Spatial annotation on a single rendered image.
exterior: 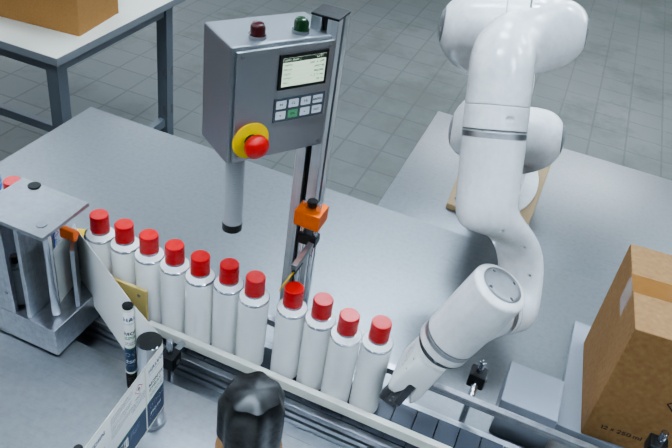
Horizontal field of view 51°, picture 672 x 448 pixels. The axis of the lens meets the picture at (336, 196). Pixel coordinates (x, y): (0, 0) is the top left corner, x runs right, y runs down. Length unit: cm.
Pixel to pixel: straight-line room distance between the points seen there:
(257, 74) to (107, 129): 109
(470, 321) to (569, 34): 44
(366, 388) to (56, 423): 50
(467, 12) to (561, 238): 89
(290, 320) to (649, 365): 59
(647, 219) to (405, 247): 72
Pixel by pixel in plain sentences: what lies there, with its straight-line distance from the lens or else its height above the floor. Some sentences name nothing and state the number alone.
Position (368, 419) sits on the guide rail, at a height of 91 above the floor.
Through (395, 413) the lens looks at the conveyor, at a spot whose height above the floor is 88.
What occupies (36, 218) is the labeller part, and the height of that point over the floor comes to 114.
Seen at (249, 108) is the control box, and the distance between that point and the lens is 103.
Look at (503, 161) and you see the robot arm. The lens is 98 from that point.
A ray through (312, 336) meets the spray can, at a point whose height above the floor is 102.
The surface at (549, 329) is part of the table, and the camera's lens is 162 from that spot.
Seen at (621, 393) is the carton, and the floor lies 98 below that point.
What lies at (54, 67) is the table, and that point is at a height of 72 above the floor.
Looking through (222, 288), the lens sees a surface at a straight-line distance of 121.
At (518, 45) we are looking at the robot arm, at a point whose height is 153.
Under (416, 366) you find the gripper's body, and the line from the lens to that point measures 110.
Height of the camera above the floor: 188
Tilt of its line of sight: 35 degrees down
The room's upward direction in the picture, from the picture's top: 9 degrees clockwise
